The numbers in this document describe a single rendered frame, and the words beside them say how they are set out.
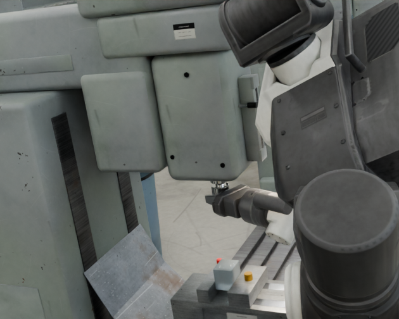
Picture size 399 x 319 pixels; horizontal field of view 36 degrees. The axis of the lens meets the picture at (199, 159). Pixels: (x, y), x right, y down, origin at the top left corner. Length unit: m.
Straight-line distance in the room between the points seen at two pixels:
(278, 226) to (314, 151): 0.52
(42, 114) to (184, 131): 0.36
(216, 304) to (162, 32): 0.71
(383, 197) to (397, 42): 0.31
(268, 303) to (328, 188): 0.91
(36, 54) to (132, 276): 0.70
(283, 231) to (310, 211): 0.70
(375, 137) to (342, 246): 0.24
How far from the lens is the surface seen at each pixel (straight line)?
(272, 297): 1.62
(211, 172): 1.45
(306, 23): 0.91
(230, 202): 1.49
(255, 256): 1.98
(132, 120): 1.48
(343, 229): 0.68
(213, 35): 1.34
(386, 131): 0.86
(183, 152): 1.46
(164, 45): 1.39
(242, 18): 0.95
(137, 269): 1.86
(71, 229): 1.65
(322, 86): 0.94
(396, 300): 0.80
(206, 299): 1.62
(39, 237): 1.63
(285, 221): 1.39
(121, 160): 1.53
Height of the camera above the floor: 1.81
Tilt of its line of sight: 18 degrees down
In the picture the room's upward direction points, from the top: 8 degrees counter-clockwise
